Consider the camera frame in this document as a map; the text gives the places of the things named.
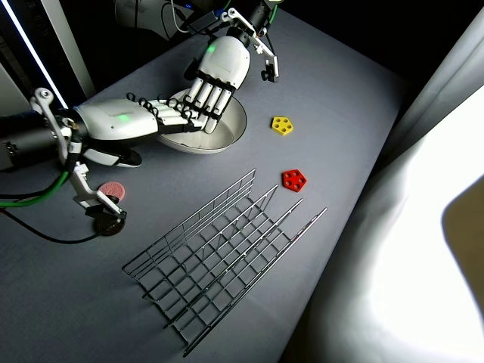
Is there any brown sandwich cookie toy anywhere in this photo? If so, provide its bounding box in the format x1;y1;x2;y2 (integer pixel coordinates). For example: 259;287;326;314
94;213;126;237

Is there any olive brown panel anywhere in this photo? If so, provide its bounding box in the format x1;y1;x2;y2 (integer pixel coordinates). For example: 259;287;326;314
441;177;484;315

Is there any white cable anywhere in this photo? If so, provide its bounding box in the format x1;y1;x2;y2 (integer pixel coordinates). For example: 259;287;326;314
169;0;194;33

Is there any white frame post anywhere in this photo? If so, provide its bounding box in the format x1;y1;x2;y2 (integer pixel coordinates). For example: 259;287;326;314
39;0;96;100

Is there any black cable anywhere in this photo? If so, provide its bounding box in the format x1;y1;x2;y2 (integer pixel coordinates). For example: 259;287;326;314
0;207;100;245

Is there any red pentagon block with holes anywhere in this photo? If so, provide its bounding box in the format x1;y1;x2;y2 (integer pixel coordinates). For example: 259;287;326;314
281;169;308;194

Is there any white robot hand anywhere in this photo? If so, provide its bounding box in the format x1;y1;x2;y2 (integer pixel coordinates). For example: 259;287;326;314
73;92;213;169
183;36;252;135

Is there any grey table cloth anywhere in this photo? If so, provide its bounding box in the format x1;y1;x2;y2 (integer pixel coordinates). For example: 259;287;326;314
0;3;411;363

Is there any chrome wire dish rack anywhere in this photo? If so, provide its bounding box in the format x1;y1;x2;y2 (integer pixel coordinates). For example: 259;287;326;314
121;168;328;358

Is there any white plate with two leaves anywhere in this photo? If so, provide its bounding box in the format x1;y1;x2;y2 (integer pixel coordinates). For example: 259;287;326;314
156;88;249;155

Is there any grey robot torso shell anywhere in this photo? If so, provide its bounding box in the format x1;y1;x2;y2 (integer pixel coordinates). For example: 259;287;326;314
114;0;197;39

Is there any white backdrop curtain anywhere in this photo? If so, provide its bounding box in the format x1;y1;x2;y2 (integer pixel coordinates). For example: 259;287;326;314
279;7;484;363

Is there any white light strip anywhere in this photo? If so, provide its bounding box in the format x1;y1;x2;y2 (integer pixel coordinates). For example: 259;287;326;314
0;0;71;110

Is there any pink sandwich cookie toy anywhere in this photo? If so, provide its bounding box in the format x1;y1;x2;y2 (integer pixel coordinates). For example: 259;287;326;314
98;181;126;202

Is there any yellow pentagon block with holes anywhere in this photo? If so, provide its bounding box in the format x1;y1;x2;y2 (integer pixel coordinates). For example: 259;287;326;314
270;116;295;138

